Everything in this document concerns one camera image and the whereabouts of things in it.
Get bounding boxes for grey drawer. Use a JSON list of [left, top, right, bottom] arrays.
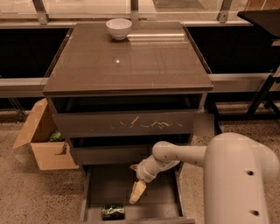
[[70, 134, 190, 165], [49, 94, 202, 138], [80, 164, 195, 224]]

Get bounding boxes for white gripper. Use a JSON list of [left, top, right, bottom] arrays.
[[129, 155, 179, 204]]

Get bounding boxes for green item in box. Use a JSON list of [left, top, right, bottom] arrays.
[[49, 130, 64, 142]]

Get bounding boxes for grey drawer cabinet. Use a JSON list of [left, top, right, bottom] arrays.
[[42, 21, 214, 224]]

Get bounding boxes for white ceramic bowl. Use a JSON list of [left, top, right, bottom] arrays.
[[106, 18, 132, 39]]

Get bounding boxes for open cardboard box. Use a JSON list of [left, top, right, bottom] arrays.
[[13, 99, 79, 171]]

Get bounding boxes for green can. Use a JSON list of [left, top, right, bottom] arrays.
[[101, 204, 125, 221]]

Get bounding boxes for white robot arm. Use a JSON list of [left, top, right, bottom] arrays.
[[129, 132, 279, 224]]

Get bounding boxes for middle grey drawer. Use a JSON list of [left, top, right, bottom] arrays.
[[70, 134, 190, 165]]

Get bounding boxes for metal window railing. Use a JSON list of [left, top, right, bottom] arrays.
[[0, 0, 280, 26]]

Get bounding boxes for top grey drawer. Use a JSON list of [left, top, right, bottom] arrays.
[[49, 94, 202, 138]]

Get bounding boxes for bottom grey drawer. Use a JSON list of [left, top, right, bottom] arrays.
[[80, 164, 195, 224]]

